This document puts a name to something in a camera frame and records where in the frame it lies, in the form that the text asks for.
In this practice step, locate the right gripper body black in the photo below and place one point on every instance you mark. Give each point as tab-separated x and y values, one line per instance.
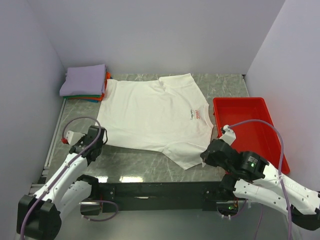
226	167

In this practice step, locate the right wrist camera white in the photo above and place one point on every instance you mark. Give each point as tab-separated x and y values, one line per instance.
228	135

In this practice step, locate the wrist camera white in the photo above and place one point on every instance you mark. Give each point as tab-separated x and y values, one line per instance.
228	135
72	137

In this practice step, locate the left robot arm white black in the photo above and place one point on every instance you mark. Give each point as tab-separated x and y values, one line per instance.
40	216

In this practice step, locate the black base bar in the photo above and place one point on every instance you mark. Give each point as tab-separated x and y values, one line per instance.
152	196

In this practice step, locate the aluminium frame rail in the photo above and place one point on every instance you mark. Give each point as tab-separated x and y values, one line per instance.
35	190

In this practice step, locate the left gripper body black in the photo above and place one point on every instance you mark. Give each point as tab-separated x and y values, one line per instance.
99	147

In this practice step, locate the folded lilac t shirt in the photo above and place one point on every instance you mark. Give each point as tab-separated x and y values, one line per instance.
86	80

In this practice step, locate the red plastic bin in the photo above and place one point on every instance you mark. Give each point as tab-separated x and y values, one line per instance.
254	136

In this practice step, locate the white t shirt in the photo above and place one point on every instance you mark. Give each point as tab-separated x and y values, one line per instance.
169	115

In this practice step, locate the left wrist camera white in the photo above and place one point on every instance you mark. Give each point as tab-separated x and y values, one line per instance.
72	137

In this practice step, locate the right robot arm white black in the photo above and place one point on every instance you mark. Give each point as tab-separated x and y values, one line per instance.
250	176

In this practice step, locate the folded orange t shirt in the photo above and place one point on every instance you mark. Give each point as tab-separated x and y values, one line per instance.
107	76

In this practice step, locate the folded green t shirt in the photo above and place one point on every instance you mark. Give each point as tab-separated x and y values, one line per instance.
92	97

